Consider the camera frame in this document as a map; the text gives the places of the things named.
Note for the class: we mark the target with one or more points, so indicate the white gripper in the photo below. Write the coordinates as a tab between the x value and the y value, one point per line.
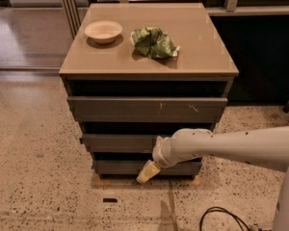
160	154

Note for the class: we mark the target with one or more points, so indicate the grey drawer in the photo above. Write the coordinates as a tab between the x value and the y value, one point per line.
144	109
107	143
107	167

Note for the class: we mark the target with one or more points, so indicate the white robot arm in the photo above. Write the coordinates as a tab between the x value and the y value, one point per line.
267	148

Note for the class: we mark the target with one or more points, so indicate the small black floor marker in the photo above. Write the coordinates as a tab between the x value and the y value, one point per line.
110	200

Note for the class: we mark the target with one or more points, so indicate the crumpled green chip bag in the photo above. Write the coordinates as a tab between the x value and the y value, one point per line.
153	43

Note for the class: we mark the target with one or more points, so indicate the white bowl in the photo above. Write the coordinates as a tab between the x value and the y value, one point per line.
104	31

